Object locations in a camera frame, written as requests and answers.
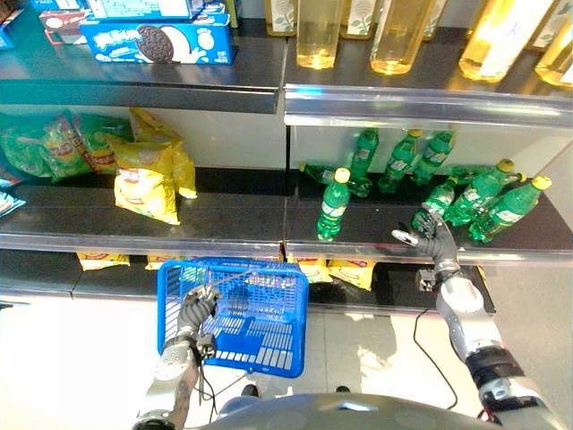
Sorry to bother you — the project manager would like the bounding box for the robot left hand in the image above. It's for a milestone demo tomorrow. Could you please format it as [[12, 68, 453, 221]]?
[[175, 286, 222, 340]]

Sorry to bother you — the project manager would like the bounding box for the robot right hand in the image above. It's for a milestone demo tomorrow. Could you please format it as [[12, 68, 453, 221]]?
[[391, 203, 459, 267]]

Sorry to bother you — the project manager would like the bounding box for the blue plastic shopping basket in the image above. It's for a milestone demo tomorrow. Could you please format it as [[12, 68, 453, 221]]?
[[156, 256, 310, 380]]

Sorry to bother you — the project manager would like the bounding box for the green Sprite bottle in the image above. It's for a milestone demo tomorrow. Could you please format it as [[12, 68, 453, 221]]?
[[441, 158, 517, 228], [316, 167, 352, 244], [421, 176, 459, 221], [446, 163, 494, 181], [466, 175, 553, 245], [298, 160, 373, 199]]

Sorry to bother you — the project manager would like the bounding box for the dark shelf board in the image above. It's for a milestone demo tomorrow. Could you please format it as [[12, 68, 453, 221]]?
[[282, 25, 573, 132], [0, 167, 288, 257], [283, 168, 573, 266], [0, 248, 161, 302], [0, 13, 288, 116], [306, 261, 497, 315]]

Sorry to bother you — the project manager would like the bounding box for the yellow chip bag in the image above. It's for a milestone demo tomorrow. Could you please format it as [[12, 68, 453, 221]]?
[[76, 252, 132, 271], [325, 258, 377, 292], [106, 135, 183, 226], [128, 107, 199, 201], [144, 254, 185, 271], [286, 254, 334, 285]]

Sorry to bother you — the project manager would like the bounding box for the grey robot torso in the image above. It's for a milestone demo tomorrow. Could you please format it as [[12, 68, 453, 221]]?
[[213, 392, 509, 430]]

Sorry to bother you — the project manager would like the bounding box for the green chip bag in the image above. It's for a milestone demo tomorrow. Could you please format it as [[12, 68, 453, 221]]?
[[73, 113, 134, 176], [40, 113, 93, 184], [0, 112, 51, 181]]

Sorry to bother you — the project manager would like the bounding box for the yellow cooking oil bottle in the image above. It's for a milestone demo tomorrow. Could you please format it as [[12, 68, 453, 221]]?
[[369, 0, 438, 76], [458, 0, 557, 84], [534, 17, 573, 89], [295, 0, 346, 71]]

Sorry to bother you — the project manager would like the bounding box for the oil bottle with leaf label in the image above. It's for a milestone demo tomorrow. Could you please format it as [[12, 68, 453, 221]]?
[[422, 0, 449, 41], [339, 0, 378, 41], [524, 0, 573, 51], [264, 0, 299, 38]]

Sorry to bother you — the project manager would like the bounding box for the blue Oreo cookie box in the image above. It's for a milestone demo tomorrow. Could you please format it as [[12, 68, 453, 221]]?
[[79, 13, 237, 66]]

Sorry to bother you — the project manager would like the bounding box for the blue and white cookie box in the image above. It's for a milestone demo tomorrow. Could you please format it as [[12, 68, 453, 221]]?
[[83, 0, 227, 22]]

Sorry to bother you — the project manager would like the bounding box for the dark red cookie box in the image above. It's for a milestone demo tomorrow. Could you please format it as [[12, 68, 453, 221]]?
[[38, 8, 91, 47]]

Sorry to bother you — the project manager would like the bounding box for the blue snack box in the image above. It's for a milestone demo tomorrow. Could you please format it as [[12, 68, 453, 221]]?
[[30, 0, 90, 13], [0, 7, 26, 50]]

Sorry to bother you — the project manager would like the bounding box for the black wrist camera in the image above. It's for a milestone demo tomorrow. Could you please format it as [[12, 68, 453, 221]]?
[[415, 268, 439, 293], [195, 334, 219, 360]]

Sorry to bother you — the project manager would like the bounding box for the black cable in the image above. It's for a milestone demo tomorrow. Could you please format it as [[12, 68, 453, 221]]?
[[192, 347, 248, 414], [412, 305, 460, 411]]

